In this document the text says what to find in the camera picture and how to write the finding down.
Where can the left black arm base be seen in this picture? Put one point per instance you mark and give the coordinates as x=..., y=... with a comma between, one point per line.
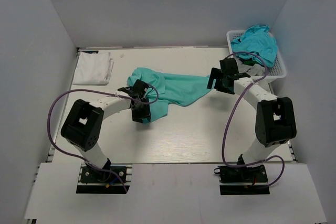
x=91, y=181

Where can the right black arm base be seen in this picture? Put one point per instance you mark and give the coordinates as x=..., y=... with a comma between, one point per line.
x=242, y=181

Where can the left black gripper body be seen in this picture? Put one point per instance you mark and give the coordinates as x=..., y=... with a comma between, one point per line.
x=143, y=99

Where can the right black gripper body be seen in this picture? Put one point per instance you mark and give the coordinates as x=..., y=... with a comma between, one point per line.
x=224, y=89

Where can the blue t shirt in basket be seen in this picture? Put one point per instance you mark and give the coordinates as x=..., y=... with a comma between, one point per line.
x=257, y=40

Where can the folded white t shirt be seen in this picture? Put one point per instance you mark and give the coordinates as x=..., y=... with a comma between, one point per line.
x=93, y=69

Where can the teal green t shirt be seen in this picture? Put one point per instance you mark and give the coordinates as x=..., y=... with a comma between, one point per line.
x=178, y=89

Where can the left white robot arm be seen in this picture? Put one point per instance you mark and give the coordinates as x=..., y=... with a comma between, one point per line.
x=83, y=124

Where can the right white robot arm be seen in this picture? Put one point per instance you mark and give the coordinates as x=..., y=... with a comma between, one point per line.
x=275, y=122

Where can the white plastic basket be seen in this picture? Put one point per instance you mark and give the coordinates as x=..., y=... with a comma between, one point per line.
x=278, y=71

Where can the white grey cloth in basket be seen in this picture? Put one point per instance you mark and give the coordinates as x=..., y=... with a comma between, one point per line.
x=254, y=70

